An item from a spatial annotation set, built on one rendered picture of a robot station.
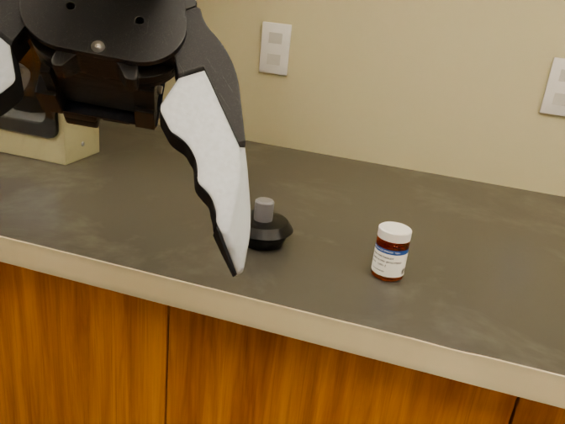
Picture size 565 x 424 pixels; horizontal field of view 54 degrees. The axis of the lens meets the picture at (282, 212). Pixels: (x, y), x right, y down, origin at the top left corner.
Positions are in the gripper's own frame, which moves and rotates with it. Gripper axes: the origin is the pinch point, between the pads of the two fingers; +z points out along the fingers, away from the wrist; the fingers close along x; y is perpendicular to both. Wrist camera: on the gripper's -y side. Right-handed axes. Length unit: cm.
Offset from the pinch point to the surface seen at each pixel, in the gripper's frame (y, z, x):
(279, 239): 52, -15, -18
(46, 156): 83, -33, 23
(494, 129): 78, -54, -67
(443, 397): 43, 4, -39
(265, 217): 53, -18, -16
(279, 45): 88, -70, -19
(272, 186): 76, -32, -20
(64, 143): 80, -35, 20
